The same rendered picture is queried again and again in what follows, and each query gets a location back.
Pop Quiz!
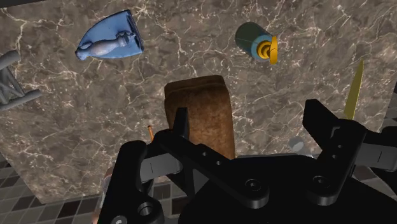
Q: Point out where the blue clothes iron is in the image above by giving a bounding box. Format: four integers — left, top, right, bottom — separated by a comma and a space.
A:
74, 9, 144, 62

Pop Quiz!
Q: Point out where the small grey cylinder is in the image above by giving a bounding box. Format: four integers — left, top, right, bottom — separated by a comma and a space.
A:
288, 136, 312, 156

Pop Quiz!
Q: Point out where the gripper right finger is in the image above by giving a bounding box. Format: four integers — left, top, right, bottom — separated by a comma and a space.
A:
302, 99, 397, 207

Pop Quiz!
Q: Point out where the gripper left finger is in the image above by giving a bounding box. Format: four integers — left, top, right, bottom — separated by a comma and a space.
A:
97, 107, 270, 224

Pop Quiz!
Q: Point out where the green bottle with yellow cap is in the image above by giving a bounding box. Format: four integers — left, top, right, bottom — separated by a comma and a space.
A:
234, 21, 279, 66

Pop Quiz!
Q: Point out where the grey tubular frame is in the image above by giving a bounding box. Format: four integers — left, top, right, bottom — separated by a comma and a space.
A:
0, 49, 43, 112

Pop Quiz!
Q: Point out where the brown bread loaf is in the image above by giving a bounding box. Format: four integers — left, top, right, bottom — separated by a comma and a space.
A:
164, 74, 237, 160

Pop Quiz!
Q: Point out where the yellow knife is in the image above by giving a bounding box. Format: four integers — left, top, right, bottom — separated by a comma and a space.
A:
343, 58, 365, 120

